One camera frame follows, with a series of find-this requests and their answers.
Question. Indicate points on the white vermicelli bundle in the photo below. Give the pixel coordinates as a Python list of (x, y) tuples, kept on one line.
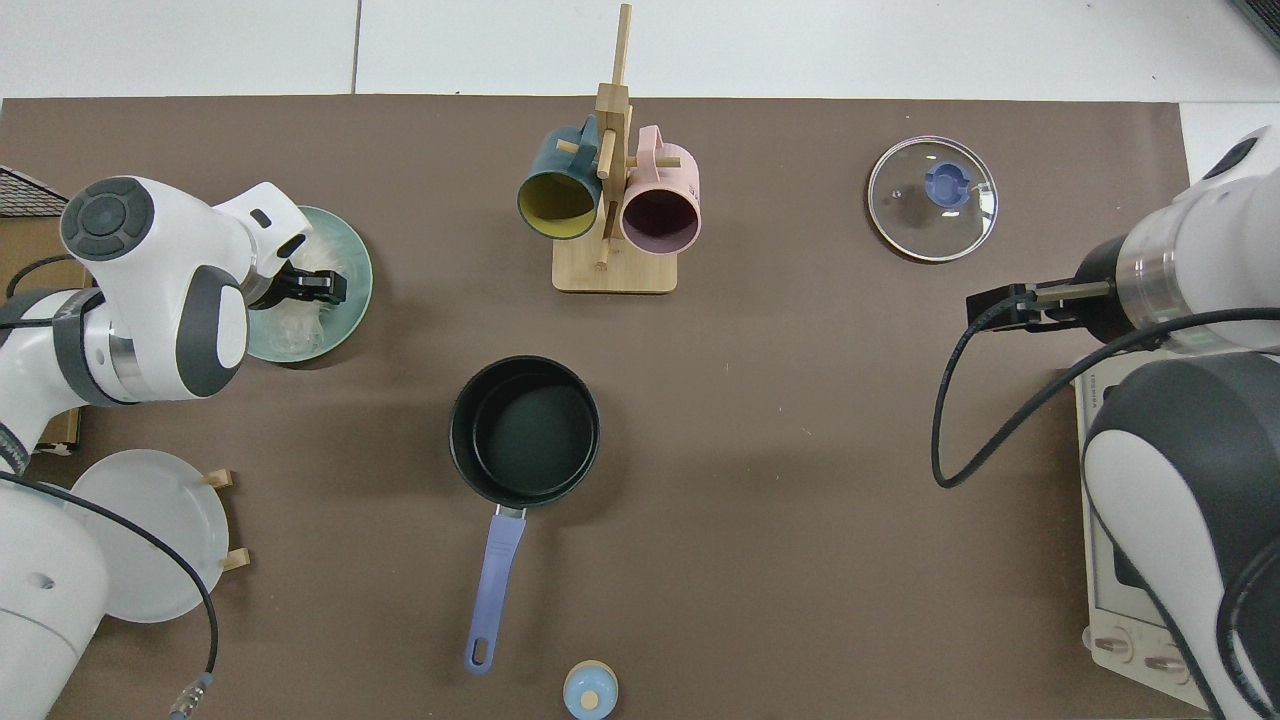
[(290, 325)]

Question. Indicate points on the glass lid with blue knob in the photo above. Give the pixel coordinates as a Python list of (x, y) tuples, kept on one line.
[(910, 220)]

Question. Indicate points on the teal round plate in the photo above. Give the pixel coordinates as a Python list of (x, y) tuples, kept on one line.
[(352, 290)]

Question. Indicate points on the wooden plate rack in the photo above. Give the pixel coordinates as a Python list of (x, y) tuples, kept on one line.
[(220, 479)]

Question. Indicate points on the grey round plate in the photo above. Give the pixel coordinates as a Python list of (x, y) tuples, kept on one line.
[(160, 580)]

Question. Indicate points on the dark teal cup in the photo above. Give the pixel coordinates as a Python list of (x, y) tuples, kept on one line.
[(545, 160)]

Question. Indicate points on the wooden cup stand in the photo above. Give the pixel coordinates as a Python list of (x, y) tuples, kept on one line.
[(615, 275)]

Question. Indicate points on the pale toaster oven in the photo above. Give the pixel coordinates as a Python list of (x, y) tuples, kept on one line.
[(1120, 600)]

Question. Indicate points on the black flat device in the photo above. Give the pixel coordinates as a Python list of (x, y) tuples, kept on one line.
[(1268, 15)]

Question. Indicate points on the brown table cloth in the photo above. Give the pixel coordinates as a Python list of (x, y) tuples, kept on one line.
[(800, 500)]

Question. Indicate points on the pink ribbed cup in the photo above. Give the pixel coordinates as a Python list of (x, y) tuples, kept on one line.
[(685, 185)]

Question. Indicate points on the small blue round timer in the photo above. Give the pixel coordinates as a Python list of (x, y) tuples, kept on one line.
[(580, 690)]

